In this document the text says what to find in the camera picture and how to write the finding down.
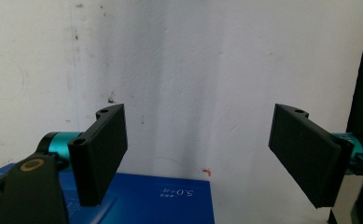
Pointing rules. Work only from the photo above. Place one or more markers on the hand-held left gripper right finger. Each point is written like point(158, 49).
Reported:
point(309, 155)

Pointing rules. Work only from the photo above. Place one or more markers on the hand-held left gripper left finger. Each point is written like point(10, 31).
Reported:
point(101, 155)

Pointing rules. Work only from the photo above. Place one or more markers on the blue cardboard box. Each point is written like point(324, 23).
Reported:
point(160, 202)

